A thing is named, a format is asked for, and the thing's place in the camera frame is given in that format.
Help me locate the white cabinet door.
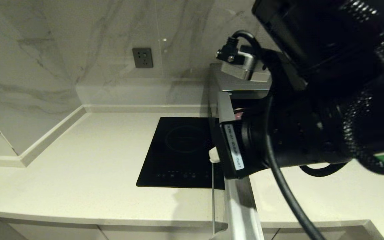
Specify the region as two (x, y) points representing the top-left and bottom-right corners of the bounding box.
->
(98, 225), (227, 240)

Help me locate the black induction cooktop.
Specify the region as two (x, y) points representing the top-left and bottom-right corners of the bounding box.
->
(136, 117), (226, 190)

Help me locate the grey single wall socket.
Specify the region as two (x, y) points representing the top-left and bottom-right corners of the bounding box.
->
(132, 48), (154, 69)

